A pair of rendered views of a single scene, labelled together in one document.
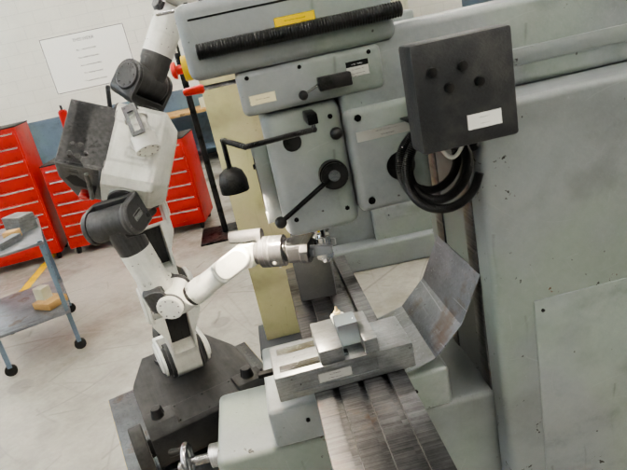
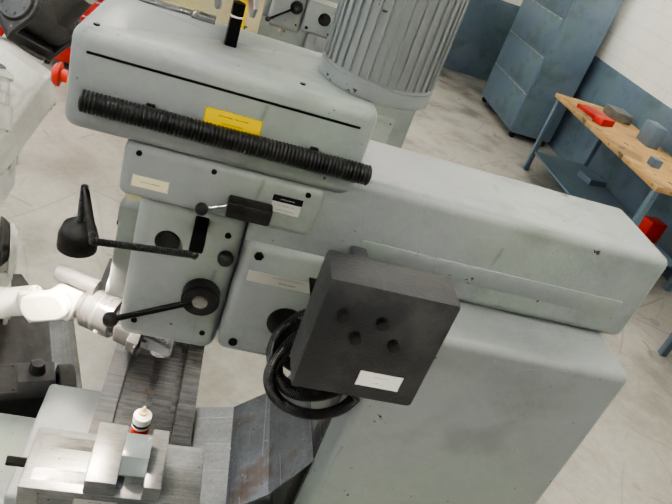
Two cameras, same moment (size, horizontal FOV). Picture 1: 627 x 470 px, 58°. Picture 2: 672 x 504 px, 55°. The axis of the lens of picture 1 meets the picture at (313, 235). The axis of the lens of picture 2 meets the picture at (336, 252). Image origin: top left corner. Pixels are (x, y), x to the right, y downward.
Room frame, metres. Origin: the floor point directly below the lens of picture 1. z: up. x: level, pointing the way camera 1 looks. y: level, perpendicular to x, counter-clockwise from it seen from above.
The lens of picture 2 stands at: (0.35, -0.10, 2.19)
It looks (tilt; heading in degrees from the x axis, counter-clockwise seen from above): 30 degrees down; 349
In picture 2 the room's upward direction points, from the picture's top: 21 degrees clockwise
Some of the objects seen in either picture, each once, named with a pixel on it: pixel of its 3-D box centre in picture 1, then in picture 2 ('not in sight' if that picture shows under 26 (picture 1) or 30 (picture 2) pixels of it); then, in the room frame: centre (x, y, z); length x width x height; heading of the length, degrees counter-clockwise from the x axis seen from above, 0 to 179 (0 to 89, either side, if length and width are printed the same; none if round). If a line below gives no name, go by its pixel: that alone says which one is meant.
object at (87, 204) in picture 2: (233, 144); (89, 214); (1.31, 0.13, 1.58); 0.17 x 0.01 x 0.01; 22
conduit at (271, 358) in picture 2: (431, 162); (314, 351); (1.26, -0.30, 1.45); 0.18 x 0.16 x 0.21; 94
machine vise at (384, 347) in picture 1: (339, 350); (117, 470); (1.26, 0.00, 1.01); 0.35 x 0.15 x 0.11; 95
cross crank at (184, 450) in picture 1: (200, 459); not in sight; (1.40, 0.48, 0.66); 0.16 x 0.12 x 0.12; 94
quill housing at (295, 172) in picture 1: (307, 162); (185, 251); (1.44, -0.02, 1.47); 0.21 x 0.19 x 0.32; 4
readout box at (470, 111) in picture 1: (459, 89); (371, 333); (1.12, -0.34, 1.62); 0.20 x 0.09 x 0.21; 94
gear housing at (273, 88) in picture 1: (305, 77); (228, 162); (1.44, -0.06, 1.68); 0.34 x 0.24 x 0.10; 94
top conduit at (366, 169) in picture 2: (299, 30); (232, 138); (1.29, -0.06, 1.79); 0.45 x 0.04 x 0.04; 94
